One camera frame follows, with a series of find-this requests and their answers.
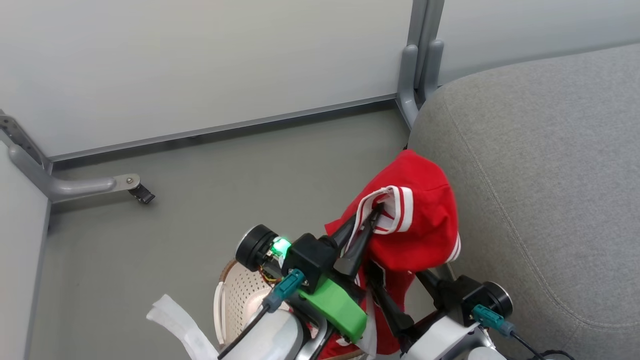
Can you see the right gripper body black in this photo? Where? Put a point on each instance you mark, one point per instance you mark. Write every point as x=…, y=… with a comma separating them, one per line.
x=475, y=300

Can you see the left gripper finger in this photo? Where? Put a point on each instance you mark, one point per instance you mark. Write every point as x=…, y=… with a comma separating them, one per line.
x=344, y=234
x=357, y=250

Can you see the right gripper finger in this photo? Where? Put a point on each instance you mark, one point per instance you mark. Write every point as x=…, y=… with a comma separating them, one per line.
x=432, y=287
x=390, y=305

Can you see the left gripper body black green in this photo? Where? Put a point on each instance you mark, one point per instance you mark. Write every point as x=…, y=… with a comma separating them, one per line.
x=310, y=260

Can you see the red shirt with white stripes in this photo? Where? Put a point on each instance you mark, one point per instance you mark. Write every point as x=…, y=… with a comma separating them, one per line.
x=420, y=235

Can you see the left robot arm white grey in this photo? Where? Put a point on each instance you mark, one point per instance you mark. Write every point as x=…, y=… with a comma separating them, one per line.
x=270, y=340

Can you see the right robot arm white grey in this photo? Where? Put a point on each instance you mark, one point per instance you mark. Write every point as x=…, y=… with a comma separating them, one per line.
x=445, y=340

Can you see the white perforated laundry basket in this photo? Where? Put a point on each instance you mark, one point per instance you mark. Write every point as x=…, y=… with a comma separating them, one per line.
x=285, y=290
x=240, y=295

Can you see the grey fabric sofa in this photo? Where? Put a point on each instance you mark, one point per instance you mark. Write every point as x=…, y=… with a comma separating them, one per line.
x=550, y=175

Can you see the white fabric strip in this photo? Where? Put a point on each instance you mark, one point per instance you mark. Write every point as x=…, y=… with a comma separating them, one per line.
x=175, y=320

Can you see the black caster wheel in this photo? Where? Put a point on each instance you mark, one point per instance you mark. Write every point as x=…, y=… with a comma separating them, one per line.
x=142, y=194

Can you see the grey metal partition foot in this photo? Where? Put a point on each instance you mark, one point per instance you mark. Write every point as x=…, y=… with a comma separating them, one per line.
x=65, y=187

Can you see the grey metal partition post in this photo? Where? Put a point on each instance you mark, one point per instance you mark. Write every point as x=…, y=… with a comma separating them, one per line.
x=422, y=50

